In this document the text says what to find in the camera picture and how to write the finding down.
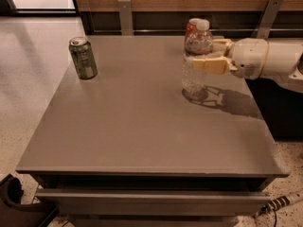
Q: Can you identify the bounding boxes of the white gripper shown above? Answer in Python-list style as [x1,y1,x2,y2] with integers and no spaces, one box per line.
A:
[187,38,269,79]

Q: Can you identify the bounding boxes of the clear plastic water bottle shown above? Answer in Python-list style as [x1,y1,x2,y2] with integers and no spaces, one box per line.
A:
[182,19,213,96]

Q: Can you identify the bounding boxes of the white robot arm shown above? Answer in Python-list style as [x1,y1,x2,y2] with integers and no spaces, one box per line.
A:
[186,38,303,93]

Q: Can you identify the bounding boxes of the red Coca-Cola can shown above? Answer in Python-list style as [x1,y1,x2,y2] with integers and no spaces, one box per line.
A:
[184,18,200,56]

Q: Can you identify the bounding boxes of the green soda can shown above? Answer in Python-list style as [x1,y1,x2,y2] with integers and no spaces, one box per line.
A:
[69,37,98,79]

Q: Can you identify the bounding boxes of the grey drawer cabinet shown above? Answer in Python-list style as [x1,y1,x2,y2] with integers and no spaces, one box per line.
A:
[17,36,288,227]

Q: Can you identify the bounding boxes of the grey drawer front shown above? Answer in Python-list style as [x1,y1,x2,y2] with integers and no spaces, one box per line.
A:
[36,189,269,217]

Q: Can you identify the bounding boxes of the dark brown chair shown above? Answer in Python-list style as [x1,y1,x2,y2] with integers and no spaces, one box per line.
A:
[0,174,59,227]

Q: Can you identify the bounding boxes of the right metal bracket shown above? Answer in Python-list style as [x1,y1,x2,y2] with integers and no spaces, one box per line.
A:
[252,0,283,39]

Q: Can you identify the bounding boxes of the metal bracket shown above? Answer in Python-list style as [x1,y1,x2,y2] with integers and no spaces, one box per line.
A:
[252,0,283,39]
[118,0,134,36]

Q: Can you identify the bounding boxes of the left metal bracket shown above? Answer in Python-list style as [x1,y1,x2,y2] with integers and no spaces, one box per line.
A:
[118,0,134,36]

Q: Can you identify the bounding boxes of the striped cable on floor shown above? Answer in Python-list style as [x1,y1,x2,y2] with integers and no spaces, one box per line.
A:
[254,190,303,219]

